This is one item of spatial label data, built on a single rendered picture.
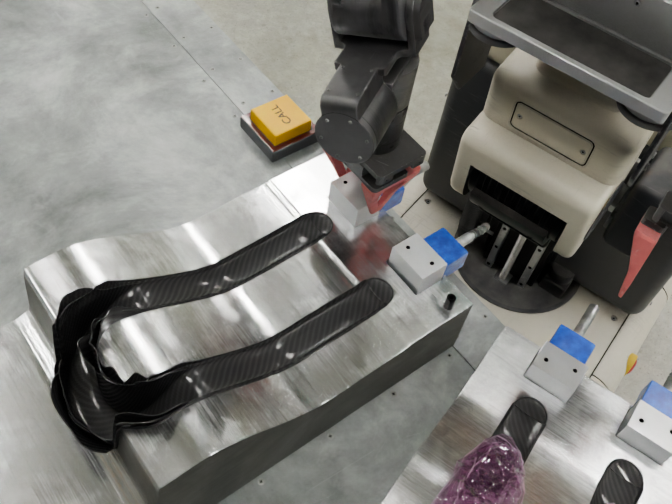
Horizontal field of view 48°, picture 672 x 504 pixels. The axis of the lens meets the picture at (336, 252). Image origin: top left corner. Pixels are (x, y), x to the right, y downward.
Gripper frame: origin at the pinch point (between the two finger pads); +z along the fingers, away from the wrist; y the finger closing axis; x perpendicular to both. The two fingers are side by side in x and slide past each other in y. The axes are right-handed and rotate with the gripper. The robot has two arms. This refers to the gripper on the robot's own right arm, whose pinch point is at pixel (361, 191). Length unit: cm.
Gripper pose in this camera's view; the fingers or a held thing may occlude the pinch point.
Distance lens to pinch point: 86.3
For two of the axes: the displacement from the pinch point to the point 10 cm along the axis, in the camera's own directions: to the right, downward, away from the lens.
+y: 6.1, 6.8, -4.1
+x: 7.9, -4.5, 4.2
